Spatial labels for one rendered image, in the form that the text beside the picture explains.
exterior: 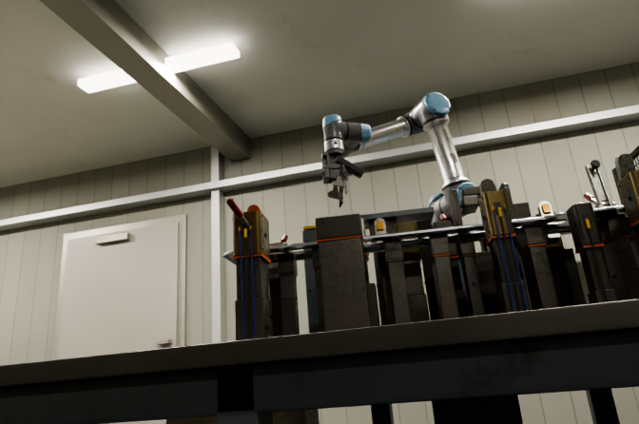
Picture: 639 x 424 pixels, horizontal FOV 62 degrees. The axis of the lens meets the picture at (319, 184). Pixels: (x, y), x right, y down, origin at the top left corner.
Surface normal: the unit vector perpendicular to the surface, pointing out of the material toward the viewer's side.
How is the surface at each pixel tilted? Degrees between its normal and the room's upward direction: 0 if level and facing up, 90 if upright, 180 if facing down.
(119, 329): 90
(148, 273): 90
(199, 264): 90
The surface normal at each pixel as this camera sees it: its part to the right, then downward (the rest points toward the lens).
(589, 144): -0.27, -0.32
